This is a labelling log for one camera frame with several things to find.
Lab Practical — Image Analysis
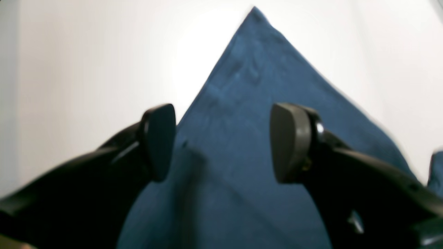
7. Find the dark blue t-shirt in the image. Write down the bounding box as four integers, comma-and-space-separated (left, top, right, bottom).
116, 6, 443, 249

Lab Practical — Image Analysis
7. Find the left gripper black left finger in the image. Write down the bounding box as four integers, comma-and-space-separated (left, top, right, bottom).
0, 104, 176, 249

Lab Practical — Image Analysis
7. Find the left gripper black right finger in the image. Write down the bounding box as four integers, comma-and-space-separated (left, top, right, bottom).
270, 103, 443, 249

